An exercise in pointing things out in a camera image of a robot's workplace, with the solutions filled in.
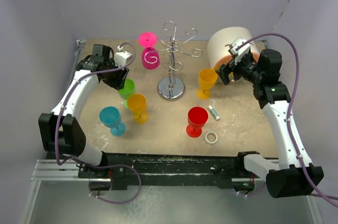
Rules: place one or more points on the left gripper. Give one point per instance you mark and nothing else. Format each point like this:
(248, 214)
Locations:
(119, 82)

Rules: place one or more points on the orange wine glass right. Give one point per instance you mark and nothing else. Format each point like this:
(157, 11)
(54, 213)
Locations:
(207, 80)

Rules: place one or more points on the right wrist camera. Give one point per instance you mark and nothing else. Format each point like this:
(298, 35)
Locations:
(238, 48)

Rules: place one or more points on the orange wine glass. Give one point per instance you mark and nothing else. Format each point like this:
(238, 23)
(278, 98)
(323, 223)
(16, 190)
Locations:
(137, 105)
(207, 80)

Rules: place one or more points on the blue plastic wine glass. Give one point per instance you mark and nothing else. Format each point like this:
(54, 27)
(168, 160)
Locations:
(111, 118)

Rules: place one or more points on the orange wine glass left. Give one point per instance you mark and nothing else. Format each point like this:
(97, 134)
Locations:
(137, 105)

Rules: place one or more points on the white green glue stick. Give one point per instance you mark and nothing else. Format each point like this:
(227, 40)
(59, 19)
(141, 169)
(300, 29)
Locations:
(213, 112)

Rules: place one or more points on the black base frame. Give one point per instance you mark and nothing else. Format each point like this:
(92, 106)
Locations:
(124, 170)

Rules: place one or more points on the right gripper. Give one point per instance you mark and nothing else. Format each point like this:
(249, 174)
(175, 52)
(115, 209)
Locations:
(225, 69)

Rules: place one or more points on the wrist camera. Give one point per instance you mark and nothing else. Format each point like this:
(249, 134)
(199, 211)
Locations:
(122, 57)
(238, 48)

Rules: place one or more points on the red plastic wine glass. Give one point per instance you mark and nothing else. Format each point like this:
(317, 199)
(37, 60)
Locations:
(197, 118)

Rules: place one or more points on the pink plastic wine glass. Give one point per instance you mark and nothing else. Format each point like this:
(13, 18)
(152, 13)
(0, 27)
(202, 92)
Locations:
(150, 57)

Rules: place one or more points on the green plastic wine glass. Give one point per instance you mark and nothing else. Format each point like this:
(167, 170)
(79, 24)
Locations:
(127, 91)

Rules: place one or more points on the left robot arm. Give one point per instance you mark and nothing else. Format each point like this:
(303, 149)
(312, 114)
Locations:
(60, 130)

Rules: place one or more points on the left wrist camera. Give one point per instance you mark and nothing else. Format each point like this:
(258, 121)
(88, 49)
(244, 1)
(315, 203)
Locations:
(122, 57)

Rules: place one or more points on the white round drawer box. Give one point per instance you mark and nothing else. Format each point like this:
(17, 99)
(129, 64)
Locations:
(218, 45)

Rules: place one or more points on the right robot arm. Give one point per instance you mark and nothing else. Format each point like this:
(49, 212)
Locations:
(294, 172)

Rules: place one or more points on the chrome wine glass rack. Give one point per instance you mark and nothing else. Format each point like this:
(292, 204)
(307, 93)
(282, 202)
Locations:
(172, 88)

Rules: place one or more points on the white tape roll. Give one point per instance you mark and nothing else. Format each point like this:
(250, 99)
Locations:
(211, 137)

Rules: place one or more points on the aluminium rail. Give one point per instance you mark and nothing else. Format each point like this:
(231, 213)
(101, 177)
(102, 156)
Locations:
(49, 170)

